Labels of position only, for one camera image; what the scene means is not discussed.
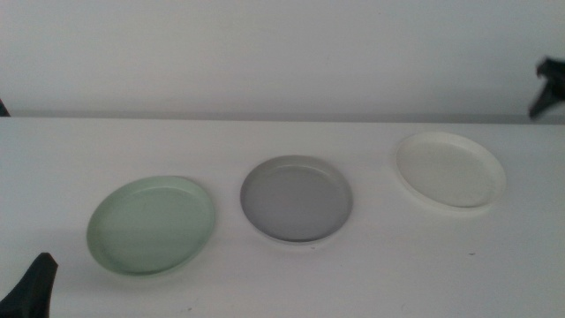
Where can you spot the grey shallow bowl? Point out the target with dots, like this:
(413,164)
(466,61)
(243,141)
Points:
(296,201)

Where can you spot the pale green shallow bowl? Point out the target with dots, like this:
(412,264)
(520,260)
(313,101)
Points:
(150,225)

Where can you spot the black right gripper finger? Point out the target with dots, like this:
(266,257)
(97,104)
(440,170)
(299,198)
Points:
(544,102)

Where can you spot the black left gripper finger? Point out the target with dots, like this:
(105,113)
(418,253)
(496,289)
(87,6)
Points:
(31,291)

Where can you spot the small dark background object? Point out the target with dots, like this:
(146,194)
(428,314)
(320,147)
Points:
(3,110)

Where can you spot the white shallow bowl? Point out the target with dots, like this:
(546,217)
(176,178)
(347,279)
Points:
(448,172)

